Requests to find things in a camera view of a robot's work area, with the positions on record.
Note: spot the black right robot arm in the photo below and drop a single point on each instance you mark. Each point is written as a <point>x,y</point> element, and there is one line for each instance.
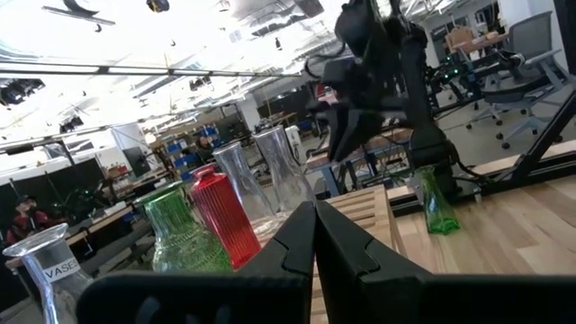
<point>416,90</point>

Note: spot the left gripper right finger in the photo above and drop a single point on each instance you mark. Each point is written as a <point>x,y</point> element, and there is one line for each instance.
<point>382,288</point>

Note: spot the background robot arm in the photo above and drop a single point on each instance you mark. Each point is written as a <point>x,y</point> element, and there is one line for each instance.
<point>454,74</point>

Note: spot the wooden workbench blue legs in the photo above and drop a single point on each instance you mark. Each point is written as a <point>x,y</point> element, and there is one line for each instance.
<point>396,135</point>

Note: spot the grey office chair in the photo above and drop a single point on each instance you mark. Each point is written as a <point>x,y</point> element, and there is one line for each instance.
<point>531,67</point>

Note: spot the wooden slatted shelf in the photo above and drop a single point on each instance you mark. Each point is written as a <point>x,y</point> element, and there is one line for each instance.
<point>360,211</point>

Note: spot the clear bulbous ribbed glass vase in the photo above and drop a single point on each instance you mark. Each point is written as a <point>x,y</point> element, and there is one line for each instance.
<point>49,288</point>

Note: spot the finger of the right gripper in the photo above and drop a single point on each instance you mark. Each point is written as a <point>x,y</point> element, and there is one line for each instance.
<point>343,135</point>
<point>369,126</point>

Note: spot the person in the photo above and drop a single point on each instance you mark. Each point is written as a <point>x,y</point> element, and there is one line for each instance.
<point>27,218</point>
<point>204,147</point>

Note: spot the clear smooth carafe vase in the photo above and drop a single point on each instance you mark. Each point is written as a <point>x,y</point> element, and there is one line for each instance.
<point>245,184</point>
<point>285,175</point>

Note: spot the green round embossed glass vase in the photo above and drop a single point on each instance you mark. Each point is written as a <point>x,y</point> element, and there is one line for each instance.
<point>180,234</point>

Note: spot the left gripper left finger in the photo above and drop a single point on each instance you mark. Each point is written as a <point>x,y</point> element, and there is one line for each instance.
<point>270,288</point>

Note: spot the black aluminium rig frame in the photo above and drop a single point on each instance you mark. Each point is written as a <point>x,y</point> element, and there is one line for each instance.
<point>531,173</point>

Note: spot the red ribbed glass vase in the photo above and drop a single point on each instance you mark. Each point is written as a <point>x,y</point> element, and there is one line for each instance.
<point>222,216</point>

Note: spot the green twisted glass vase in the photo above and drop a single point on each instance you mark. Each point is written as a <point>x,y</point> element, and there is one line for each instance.
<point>437,207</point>

